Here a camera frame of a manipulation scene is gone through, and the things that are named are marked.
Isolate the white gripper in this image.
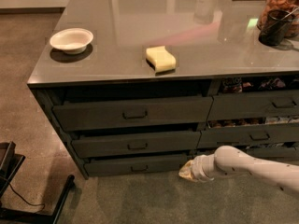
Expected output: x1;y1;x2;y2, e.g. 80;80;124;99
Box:
178;155;214;182

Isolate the drawer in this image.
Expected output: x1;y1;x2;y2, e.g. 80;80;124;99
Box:
72;131;201;158
208;90;299;120
195;146;299;161
84;153;191;176
198;123;299;148
52;96;212;132

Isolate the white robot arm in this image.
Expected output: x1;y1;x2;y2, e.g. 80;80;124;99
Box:
178;146;299;197

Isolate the grey drawer cabinet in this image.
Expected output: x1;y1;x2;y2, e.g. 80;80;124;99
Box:
28;0;299;177

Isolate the yellow sponge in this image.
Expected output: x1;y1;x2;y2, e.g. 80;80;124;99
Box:
146;46;176;73

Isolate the black mesh pen cup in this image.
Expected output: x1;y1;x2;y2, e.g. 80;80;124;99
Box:
259;9;295;46

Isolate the white bowl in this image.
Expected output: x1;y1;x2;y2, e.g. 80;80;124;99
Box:
50;28;93;55

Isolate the black stand base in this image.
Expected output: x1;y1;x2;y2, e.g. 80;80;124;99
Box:
0;141;76;224

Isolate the glass jar of nuts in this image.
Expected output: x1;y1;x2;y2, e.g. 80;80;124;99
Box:
257;0;299;29

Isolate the black cable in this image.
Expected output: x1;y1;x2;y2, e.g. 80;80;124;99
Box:
0;175;47;216

